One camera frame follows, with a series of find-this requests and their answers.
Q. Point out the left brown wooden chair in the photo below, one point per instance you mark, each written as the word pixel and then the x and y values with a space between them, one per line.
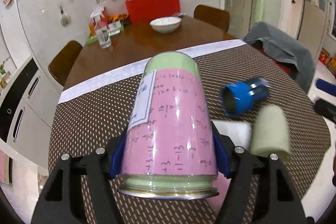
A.
pixel 61 65

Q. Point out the white ceramic bowl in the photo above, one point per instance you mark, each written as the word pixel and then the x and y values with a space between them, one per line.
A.
pixel 166 25

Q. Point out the red gift bag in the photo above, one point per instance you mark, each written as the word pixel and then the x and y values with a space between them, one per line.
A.
pixel 142 11

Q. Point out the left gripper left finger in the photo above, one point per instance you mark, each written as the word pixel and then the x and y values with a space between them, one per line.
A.
pixel 62 198

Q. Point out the blue black can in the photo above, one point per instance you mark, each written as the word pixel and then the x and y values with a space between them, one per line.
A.
pixel 241 97

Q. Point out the white black sideboard cabinet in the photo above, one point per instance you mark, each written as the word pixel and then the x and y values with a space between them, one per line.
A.
pixel 28 105

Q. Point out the grey jacket on chair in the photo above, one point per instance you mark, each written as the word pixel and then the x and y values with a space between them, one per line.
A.
pixel 284 49

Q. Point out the pink cup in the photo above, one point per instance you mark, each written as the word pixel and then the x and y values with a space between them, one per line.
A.
pixel 222 184

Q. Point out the brown wooden chair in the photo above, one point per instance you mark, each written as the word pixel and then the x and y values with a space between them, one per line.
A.
pixel 213 16
pixel 61 65

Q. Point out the small potted plant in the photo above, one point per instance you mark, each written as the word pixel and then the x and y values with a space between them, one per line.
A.
pixel 5 75

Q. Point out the green tray on table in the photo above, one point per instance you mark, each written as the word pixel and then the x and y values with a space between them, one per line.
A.
pixel 114 29

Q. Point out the clear spray bottle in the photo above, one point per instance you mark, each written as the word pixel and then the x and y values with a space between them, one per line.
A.
pixel 100 25

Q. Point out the pale green cup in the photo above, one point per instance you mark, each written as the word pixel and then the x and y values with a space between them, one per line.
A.
pixel 270 133

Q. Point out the right brown wooden chair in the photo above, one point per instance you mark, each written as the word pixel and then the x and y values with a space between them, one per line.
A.
pixel 213 16

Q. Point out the orange snack pile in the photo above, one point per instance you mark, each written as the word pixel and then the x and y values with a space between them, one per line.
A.
pixel 118 17

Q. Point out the brown polka dot tablecloth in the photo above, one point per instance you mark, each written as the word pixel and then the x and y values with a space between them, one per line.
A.
pixel 88 121

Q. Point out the pink green paper can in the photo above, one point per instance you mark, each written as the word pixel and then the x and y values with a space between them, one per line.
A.
pixel 169 151

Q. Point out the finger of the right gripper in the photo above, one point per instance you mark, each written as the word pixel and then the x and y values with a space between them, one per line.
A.
pixel 321 106

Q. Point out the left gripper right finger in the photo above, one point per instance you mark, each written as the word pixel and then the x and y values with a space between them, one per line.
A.
pixel 276 199

